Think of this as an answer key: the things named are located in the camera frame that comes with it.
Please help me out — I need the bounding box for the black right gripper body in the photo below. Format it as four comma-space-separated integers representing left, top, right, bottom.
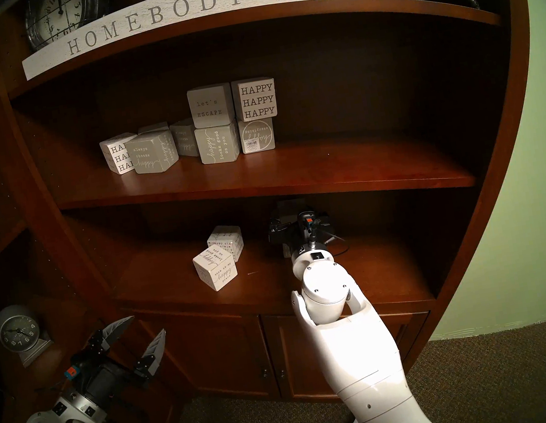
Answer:
286, 207, 336, 257

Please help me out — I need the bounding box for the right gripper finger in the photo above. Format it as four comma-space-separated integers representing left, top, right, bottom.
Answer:
267, 216, 295, 246

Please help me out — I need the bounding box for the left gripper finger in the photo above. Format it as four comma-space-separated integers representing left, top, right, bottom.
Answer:
85, 315, 141, 357
129, 328, 175, 390

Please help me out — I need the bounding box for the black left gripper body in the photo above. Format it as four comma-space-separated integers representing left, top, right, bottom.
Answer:
65, 344, 155, 415

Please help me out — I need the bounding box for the grey life's a beach cube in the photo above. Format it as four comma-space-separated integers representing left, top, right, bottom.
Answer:
276, 197, 311, 221

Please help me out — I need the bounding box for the white find joy cube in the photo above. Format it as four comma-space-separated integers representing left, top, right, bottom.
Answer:
191, 243, 240, 295

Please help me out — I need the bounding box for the wooden cabinet door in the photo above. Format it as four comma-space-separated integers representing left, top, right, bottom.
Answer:
261, 290, 442, 411
136, 298, 275, 418

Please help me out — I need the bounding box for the white happy place patterned cube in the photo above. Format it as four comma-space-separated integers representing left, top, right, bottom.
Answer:
205, 222, 247, 266

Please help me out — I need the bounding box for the cherry wood bookcase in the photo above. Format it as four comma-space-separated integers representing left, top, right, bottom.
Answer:
0, 0, 546, 423

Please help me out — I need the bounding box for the small grey alarm clock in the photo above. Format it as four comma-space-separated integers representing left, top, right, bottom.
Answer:
0, 300, 57, 371

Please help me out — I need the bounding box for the white cube with barcode sticker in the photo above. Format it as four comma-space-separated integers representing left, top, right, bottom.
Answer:
236, 115, 277, 156

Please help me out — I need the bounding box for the grey happy looks good cube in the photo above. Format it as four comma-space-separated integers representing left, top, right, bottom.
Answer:
194, 121, 243, 167

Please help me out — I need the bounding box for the white framed happy happy cube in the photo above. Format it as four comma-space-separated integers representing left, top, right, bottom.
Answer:
230, 76, 280, 123

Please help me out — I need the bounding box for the grey always choose happy cube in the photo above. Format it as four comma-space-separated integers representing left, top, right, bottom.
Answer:
126, 128, 181, 177
168, 118, 201, 161

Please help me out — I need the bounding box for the grey let's escape cube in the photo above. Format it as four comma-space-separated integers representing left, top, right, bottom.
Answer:
186, 82, 237, 130

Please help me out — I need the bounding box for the white homebody wooden sign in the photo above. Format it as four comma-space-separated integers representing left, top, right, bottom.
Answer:
14, 0, 358, 81

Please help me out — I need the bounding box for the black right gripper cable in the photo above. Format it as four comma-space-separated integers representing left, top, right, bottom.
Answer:
306, 215, 350, 262

